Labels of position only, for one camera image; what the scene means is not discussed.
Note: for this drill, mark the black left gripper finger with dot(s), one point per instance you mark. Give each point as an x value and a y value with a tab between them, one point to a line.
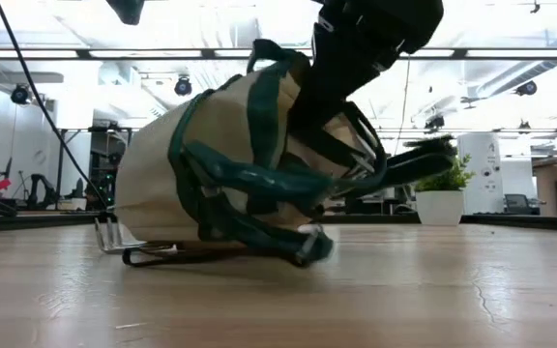
128	9

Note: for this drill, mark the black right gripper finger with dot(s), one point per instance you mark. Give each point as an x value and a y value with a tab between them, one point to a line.
317	108

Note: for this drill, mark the beige green-trimmed gardening bag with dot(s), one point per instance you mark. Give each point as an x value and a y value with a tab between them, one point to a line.
153	183

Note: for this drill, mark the black background robot arm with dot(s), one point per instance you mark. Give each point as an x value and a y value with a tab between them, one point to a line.
37	180

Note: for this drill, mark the green plant in white pot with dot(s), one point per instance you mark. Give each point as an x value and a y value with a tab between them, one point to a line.
439	208

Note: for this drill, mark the white round pillar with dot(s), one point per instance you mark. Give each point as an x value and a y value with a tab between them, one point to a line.
486	164

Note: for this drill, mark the dark background office chair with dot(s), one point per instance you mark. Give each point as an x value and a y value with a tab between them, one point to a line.
518	202

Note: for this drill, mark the black ceiling camera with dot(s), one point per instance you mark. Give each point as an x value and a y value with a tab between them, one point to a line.
183	87
20	95
434	124
527	88

